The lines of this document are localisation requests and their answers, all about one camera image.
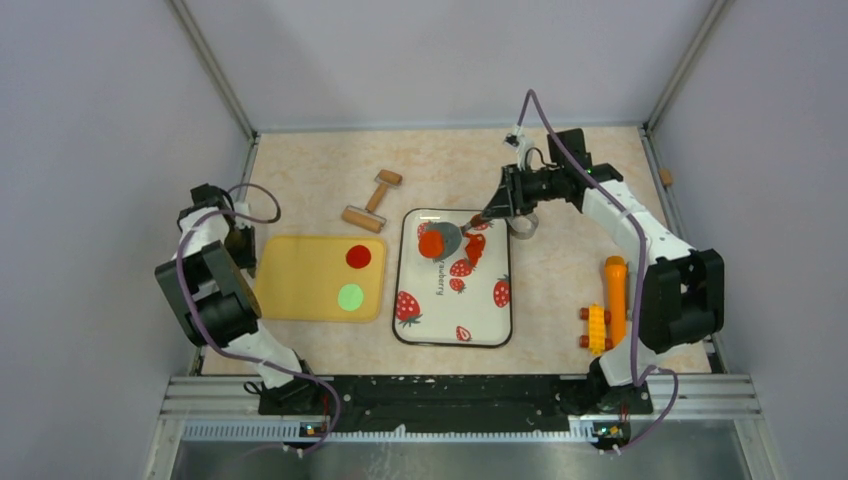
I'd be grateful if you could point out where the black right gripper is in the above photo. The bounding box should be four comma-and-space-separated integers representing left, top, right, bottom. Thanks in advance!
481, 163, 563, 221

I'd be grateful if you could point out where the round steel cutter ring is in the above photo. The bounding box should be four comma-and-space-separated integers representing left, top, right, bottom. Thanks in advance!
508, 213, 539, 240

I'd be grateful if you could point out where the steel scraper wooden handle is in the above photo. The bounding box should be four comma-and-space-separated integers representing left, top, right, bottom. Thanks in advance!
421, 215, 486, 262

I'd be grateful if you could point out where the yellow plastic tray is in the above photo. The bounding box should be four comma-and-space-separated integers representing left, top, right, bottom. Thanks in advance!
254, 235, 387, 323

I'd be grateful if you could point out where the orange dough disc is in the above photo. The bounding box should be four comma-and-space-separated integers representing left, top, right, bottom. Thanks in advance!
418, 230, 446, 260

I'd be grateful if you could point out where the wooden pastry roller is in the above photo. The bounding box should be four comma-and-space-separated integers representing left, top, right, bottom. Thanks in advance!
341, 169, 403, 234

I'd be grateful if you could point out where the orange dough scrap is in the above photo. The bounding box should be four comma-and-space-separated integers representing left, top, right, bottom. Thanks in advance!
464, 232, 486, 269

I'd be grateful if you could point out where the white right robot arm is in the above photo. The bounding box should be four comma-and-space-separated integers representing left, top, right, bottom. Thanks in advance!
481, 128, 725, 412

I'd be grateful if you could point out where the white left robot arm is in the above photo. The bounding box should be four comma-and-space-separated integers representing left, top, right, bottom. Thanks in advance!
154, 184, 321, 414

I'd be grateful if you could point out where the red dough disc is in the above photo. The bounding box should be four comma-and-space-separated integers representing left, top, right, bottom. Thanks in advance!
345, 244, 372, 269

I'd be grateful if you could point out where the green dough disc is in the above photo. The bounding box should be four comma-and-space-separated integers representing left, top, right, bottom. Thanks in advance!
337, 283, 365, 312

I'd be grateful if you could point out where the orange toy microphone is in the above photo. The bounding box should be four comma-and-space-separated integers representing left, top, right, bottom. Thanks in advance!
604, 256, 628, 348

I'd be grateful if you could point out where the white strawberry enamel tray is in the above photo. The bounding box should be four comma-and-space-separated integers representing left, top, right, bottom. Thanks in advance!
392, 208, 513, 348

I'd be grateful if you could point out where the small wooden corner stopper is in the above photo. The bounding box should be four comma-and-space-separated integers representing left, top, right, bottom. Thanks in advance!
658, 168, 674, 188

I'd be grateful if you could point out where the yellow red toy block car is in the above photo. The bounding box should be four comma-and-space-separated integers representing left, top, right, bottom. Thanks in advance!
578, 304, 612, 356

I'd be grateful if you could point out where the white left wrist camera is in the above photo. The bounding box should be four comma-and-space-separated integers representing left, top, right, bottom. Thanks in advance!
234, 202, 254, 230

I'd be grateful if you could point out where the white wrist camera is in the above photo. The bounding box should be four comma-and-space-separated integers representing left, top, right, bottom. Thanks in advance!
503, 124, 545, 170
234, 202, 254, 230

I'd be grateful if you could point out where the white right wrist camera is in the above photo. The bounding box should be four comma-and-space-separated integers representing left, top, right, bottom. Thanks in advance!
503, 124, 545, 170

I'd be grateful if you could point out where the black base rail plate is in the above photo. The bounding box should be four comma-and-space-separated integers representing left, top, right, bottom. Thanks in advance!
243, 375, 654, 436

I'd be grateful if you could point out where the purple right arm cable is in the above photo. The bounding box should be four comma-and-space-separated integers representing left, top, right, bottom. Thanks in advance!
515, 88, 681, 455

